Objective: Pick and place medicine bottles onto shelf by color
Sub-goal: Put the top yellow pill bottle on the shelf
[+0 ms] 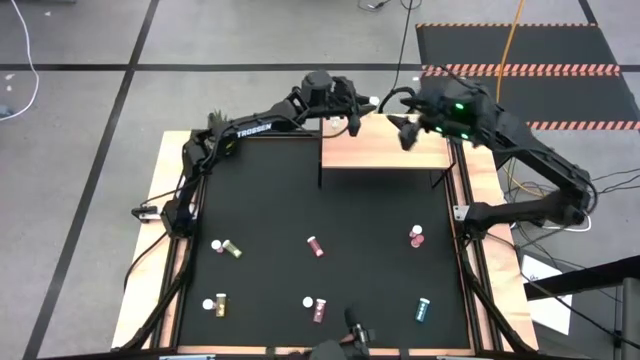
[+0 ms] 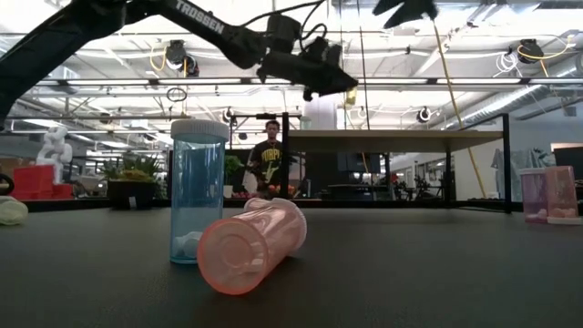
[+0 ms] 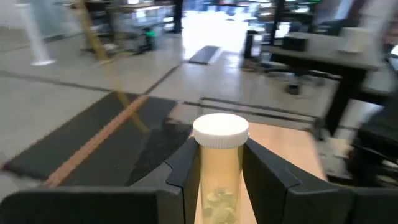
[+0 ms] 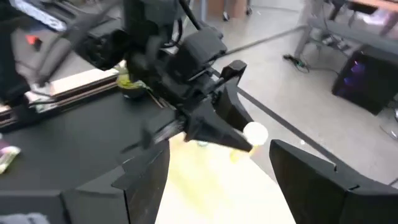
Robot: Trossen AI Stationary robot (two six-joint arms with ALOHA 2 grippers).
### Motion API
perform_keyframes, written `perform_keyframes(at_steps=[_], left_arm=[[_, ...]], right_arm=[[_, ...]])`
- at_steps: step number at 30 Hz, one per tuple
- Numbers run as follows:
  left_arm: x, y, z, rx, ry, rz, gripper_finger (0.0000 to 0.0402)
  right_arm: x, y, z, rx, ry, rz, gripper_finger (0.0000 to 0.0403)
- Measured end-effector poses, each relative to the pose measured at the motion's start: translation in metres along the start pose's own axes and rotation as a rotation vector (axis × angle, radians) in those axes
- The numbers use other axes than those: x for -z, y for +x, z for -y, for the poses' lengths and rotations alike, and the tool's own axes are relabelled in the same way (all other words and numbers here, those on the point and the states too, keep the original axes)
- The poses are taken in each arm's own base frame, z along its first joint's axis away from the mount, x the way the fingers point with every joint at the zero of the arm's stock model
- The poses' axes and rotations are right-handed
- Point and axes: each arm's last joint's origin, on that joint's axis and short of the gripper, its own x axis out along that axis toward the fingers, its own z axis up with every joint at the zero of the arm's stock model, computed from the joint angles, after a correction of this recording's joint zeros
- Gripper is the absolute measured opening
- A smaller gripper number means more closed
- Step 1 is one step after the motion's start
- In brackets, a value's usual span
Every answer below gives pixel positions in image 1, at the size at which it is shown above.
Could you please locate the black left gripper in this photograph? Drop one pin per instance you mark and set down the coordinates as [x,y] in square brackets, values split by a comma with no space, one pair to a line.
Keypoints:
[345,97]

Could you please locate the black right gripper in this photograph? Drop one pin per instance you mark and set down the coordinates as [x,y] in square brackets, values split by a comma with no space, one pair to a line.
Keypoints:
[452,112]

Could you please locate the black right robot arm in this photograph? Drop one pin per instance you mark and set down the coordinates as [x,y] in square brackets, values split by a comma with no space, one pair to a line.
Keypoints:
[550,160]

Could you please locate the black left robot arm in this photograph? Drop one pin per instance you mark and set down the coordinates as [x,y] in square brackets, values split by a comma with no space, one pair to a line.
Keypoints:
[255,129]

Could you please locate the wooden shelf black legs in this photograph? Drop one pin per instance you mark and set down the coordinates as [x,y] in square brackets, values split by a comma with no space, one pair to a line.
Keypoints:
[380,150]

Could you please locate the pink medicine bottle pink lid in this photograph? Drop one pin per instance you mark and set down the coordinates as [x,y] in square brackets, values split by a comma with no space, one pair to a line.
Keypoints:
[418,242]

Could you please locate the wooden table side board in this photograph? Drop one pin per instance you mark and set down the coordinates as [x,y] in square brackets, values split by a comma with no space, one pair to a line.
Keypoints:
[480,167]
[171,150]

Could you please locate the potted succulent plant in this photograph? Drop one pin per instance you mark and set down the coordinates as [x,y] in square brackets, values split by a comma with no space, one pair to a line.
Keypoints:
[217,119]

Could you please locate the black striped-edge floor mat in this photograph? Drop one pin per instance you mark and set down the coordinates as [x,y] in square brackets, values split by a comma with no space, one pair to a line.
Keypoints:
[550,47]
[590,95]

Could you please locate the person's hand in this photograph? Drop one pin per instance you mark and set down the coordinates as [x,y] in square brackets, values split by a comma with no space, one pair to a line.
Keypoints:
[346,340]

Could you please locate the white paper sheet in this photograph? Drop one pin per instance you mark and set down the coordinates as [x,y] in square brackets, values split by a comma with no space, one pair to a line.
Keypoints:
[550,305]

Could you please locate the black metal beam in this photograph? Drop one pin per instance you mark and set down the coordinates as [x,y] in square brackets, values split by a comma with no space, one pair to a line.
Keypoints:
[590,277]

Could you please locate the silver mounting bracket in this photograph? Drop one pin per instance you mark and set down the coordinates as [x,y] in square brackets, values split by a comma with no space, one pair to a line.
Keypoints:
[147,215]
[461,212]

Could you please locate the black frame strut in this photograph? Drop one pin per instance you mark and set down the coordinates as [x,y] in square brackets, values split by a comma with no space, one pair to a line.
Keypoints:
[165,300]
[487,300]

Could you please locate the grey post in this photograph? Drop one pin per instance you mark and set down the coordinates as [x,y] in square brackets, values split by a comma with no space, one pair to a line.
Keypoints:
[631,320]

